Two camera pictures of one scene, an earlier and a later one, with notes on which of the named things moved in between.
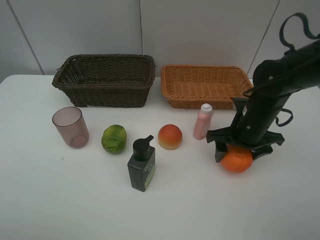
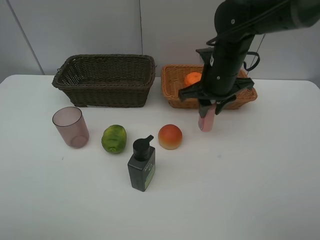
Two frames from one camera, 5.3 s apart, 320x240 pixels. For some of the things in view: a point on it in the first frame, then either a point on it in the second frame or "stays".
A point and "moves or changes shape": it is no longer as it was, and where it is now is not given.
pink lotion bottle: x=202 y=123 moves or changes shape
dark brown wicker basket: x=107 y=80 stays
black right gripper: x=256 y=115 to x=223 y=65
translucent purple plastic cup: x=70 y=123 stays
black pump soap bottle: x=141 y=167 stays
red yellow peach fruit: x=170 y=136 stays
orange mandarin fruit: x=237 y=159 to x=192 y=78
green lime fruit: x=114 y=138 stays
